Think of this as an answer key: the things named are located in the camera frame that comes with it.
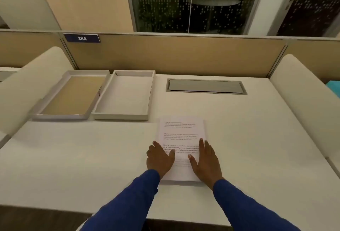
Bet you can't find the person's right hand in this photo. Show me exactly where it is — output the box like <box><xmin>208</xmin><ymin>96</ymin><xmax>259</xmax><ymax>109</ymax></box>
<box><xmin>188</xmin><ymin>138</ymin><xmax>223</xmax><ymax>190</ymax></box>

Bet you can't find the person's left hand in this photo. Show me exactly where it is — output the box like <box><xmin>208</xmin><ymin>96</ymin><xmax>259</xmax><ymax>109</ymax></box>
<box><xmin>146</xmin><ymin>141</ymin><xmax>176</xmax><ymax>180</ymax></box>

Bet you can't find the stack of printed white paper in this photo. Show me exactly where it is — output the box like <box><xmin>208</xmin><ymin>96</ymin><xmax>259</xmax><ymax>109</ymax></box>
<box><xmin>155</xmin><ymin>118</ymin><xmax>207</xmax><ymax>185</ymax></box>

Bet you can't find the person's right forearm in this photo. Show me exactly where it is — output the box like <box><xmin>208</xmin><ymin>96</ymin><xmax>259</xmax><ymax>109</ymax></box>
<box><xmin>212</xmin><ymin>179</ymin><xmax>302</xmax><ymax>231</ymax></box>

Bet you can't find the person's left forearm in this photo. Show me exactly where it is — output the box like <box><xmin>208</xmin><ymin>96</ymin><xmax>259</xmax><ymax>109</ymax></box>
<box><xmin>79</xmin><ymin>169</ymin><xmax>161</xmax><ymax>231</ymax></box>

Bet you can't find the white cardboard tray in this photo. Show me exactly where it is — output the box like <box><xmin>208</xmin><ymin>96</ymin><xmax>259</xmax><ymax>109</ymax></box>
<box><xmin>91</xmin><ymin>70</ymin><xmax>156</xmax><ymax>121</ymax></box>

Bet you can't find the beige desk partition panel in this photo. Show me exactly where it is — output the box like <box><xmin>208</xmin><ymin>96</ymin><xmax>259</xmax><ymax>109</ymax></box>
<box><xmin>61</xmin><ymin>33</ymin><xmax>289</xmax><ymax>79</ymax></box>

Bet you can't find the white tray with brown bottom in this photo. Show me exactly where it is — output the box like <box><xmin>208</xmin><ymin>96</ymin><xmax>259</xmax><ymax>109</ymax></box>
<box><xmin>32</xmin><ymin>70</ymin><xmax>111</xmax><ymax>121</ymax></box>

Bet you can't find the white rounded side divider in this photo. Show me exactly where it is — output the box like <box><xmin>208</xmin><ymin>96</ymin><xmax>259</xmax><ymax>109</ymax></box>
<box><xmin>269</xmin><ymin>54</ymin><xmax>340</xmax><ymax>179</ymax></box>
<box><xmin>0</xmin><ymin>46</ymin><xmax>78</xmax><ymax>144</ymax></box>

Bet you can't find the dotted glass window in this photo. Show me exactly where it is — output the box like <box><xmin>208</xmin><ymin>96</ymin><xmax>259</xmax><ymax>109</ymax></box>
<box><xmin>124</xmin><ymin>0</ymin><xmax>269</xmax><ymax>35</ymax></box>

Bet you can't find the blue number sign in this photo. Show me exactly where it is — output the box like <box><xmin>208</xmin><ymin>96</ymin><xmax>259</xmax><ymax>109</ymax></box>
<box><xmin>63</xmin><ymin>33</ymin><xmax>101</xmax><ymax>44</ymax></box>

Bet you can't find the teal object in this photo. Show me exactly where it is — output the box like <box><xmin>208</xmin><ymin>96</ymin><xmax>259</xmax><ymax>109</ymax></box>
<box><xmin>325</xmin><ymin>81</ymin><xmax>340</xmax><ymax>95</ymax></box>

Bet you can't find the grey desk cable hatch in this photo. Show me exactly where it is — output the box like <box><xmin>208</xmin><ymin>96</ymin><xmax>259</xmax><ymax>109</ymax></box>
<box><xmin>166</xmin><ymin>78</ymin><xmax>248</xmax><ymax>95</ymax></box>

